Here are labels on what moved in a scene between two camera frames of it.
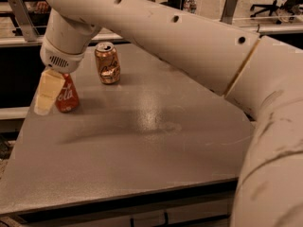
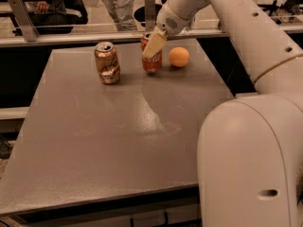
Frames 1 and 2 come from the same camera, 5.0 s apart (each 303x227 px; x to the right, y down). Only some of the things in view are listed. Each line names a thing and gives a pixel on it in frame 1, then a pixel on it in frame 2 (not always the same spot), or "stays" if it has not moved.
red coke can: (67, 100) -> (150, 65)
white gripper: (60, 59) -> (168, 22)
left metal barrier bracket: (24, 17) stays
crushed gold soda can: (107, 61) stays
